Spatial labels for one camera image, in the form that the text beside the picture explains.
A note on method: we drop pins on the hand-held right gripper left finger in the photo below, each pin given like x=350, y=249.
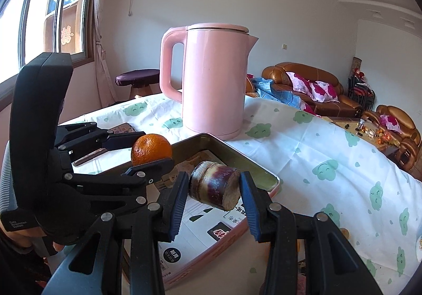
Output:
x=179, y=202

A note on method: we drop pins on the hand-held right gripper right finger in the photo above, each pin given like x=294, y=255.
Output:
x=249, y=206

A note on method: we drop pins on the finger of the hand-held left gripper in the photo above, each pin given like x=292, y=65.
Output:
x=122, y=140
x=148, y=168

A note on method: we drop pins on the pink metal tray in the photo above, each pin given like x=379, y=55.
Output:
x=254, y=176

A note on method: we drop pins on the purple sugarcane piece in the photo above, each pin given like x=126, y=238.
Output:
x=211, y=184

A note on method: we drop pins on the person's left hand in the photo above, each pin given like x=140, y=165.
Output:
x=57, y=246

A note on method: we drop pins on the remote control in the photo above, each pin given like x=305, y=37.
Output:
x=122, y=128

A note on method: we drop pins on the pink slim utensil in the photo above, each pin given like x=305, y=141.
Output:
x=89, y=157

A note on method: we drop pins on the stool with purple cushion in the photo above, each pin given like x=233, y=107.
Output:
x=136, y=77

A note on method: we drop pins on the pale curtain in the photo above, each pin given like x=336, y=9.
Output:
x=102, y=51

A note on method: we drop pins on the pink electric kettle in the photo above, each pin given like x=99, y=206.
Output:
x=214, y=84

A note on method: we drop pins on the blue plaid blanket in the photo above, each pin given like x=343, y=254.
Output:
x=273, y=92

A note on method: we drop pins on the window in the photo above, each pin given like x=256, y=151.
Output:
x=36, y=18

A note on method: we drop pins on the cluttered coffee table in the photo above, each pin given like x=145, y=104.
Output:
x=343, y=123

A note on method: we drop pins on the pink floral pillow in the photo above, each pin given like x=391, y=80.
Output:
x=390, y=123
x=298, y=84
x=324, y=92

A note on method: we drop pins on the dark cloth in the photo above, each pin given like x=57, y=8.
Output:
x=19, y=268

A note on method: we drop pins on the brown leather sofa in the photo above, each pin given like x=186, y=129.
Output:
x=280, y=74

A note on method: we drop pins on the stacked dark chairs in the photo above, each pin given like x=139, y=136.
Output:
x=361, y=90

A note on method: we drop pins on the brown leather armchair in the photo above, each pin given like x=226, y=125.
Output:
x=402, y=117

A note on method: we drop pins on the tall patterned ornament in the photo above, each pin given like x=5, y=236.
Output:
x=356, y=64

